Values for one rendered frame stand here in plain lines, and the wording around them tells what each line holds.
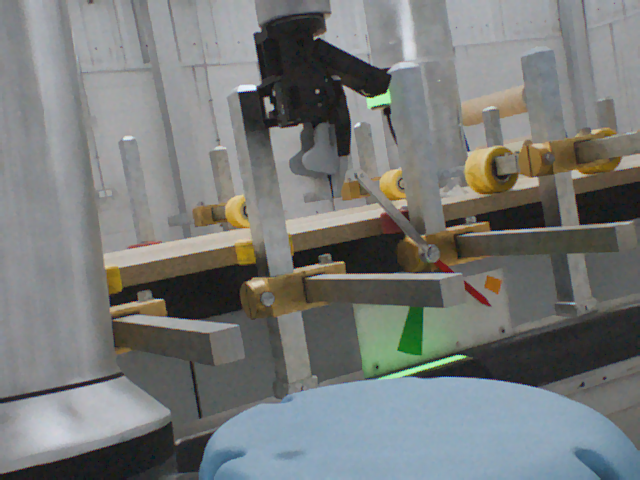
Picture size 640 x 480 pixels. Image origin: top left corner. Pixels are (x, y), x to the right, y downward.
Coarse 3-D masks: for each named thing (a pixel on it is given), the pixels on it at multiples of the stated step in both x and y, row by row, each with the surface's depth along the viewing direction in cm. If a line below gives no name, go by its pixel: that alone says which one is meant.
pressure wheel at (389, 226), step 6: (402, 210) 133; (384, 216) 135; (408, 216) 133; (384, 222) 135; (390, 222) 134; (384, 228) 135; (390, 228) 134; (396, 228) 133; (390, 234) 135; (402, 234) 136
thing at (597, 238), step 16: (592, 224) 107; (608, 224) 103; (624, 224) 101; (464, 240) 123; (480, 240) 120; (496, 240) 118; (512, 240) 115; (528, 240) 112; (544, 240) 110; (560, 240) 108; (576, 240) 106; (592, 240) 103; (608, 240) 101; (624, 240) 101; (464, 256) 124
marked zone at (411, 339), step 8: (408, 312) 120; (416, 312) 121; (408, 320) 120; (416, 320) 121; (408, 328) 120; (416, 328) 121; (408, 336) 120; (416, 336) 121; (400, 344) 120; (408, 344) 120; (416, 344) 121; (408, 352) 120; (416, 352) 121
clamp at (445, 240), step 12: (456, 228) 126; (468, 228) 126; (480, 228) 127; (408, 240) 123; (432, 240) 123; (444, 240) 124; (408, 252) 123; (444, 252) 124; (456, 252) 125; (408, 264) 124; (420, 264) 122; (432, 264) 123; (456, 264) 125
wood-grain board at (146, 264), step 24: (624, 168) 167; (504, 192) 152; (528, 192) 154; (576, 192) 160; (312, 216) 213; (336, 216) 180; (360, 216) 155; (456, 216) 146; (192, 240) 184; (216, 240) 159; (312, 240) 133; (336, 240) 135; (120, 264) 126; (144, 264) 120; (168, 264) 122; (192, 264) 123; (216, 264) 125
